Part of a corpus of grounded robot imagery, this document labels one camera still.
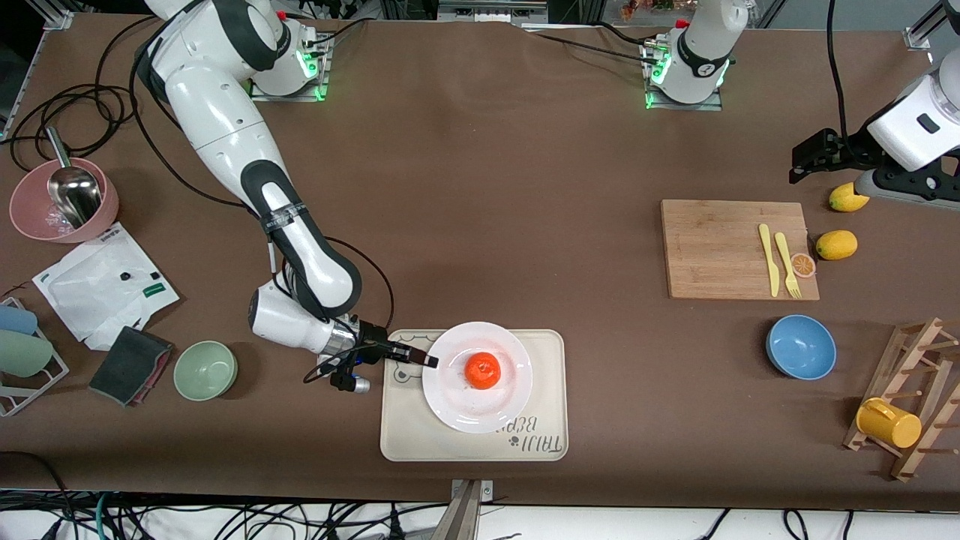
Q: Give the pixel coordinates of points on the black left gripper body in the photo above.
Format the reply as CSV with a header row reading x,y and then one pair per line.
x,y
846,149

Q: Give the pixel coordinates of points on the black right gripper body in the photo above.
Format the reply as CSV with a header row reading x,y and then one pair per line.
x,y
373,335

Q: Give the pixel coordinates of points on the white round plate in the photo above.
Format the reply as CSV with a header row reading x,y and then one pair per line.
x,y
457,405

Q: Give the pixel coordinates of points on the orange fruit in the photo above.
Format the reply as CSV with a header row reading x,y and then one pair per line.
x,y
482,371

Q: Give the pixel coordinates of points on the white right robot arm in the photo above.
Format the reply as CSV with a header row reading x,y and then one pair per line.
x,y
217,127

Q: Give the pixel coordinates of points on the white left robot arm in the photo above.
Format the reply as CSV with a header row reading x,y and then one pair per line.
x,y
705,45

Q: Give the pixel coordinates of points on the yellow lemon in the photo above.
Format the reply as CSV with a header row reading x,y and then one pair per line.
x,y
844,199
836,245

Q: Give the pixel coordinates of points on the cream tray with bear print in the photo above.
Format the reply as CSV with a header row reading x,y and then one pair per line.
x,y
405,435

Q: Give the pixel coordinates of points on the yellow plastic fork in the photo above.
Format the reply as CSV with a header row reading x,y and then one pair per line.
x,y
784,251

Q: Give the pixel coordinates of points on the yellow plastic knife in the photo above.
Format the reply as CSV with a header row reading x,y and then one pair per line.
x,y
768,255

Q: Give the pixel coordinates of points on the toy orange slice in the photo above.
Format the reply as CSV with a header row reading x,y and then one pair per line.
x,y
804,265

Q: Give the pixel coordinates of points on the wooden cutting board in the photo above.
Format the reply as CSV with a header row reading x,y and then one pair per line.
x,y
697,247

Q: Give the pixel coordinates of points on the green bowl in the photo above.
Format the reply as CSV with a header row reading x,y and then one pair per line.
x,y
205,371

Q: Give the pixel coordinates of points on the blue bowl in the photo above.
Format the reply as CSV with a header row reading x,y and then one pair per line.
x,y
801,346

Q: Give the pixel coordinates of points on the wooden peg rack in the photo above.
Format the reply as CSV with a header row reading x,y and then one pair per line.
x,y
895,377

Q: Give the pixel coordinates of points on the orange red decoration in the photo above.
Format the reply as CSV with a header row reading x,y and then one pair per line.
x,y
637,7

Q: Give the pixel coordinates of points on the dark grey cloth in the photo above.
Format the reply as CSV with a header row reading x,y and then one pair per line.
x,y
127,364

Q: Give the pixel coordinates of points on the yellow cup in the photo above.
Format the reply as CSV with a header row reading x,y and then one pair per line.
x,y
892,426

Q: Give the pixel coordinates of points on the white plastic bag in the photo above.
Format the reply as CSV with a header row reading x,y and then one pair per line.
x,y
97,285

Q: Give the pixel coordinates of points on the metal scoop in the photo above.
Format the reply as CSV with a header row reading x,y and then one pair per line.
x,y
75,191

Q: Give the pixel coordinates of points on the pale green cup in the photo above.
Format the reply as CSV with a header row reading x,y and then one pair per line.
x,y
22,354

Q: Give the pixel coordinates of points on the pale blue cup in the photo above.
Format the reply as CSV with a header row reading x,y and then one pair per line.
x,y
15,320

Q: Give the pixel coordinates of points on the pink bowl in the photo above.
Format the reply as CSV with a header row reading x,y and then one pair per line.
x,y
26,214

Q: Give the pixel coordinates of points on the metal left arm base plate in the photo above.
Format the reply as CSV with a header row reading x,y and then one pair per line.
x,y
712,106

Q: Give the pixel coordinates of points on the aluminium frame profile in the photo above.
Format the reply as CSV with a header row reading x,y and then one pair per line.
x,y
919,36
26,82

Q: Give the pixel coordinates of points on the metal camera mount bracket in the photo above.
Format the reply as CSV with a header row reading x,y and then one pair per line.
x,y
469,510

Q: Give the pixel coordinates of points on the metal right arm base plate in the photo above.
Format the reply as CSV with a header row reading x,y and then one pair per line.
x,y
259,96

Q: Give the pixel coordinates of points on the aluminium frame with grey box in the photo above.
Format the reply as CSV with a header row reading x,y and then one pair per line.
x,y
487,11

